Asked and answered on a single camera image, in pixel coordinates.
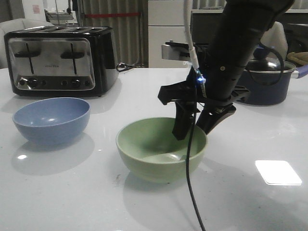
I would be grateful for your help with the blue bowl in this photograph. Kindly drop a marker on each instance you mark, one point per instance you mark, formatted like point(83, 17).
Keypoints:
point(52, 121)

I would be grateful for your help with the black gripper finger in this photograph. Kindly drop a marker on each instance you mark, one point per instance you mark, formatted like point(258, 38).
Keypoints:
point(211, 117)
point(184, 118)

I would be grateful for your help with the green bowl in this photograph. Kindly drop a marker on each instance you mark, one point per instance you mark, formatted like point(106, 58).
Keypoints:
point(151, 152)

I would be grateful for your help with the dark blue saucepan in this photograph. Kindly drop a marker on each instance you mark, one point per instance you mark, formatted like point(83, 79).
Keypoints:
point(268, 88)

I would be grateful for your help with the glass pot lid blue knob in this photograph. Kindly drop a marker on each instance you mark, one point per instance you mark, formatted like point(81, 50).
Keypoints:
point(267, 59)

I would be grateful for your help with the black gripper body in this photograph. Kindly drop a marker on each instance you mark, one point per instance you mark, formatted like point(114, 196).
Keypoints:
point(215, 82)

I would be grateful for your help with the tan cushion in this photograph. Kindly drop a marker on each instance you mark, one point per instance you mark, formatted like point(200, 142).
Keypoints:
point(298, 58)

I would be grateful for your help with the beige upholstered chair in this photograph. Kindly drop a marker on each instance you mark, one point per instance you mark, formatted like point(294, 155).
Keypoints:
point(275, 38)

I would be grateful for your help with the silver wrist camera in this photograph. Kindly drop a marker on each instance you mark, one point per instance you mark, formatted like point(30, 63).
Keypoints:
point(180, 51)

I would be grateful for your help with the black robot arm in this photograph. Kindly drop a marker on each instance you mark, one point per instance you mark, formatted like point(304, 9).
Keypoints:
point(245, 21)

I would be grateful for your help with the dark counter with white top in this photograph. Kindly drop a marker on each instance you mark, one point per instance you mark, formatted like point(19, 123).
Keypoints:
point(294, 21)

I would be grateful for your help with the black silver toaster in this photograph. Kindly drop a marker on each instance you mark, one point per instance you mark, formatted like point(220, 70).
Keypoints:
point(61, 61)

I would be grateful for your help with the white cabinet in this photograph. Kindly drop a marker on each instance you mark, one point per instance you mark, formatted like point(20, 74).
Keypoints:
point(165, 23)

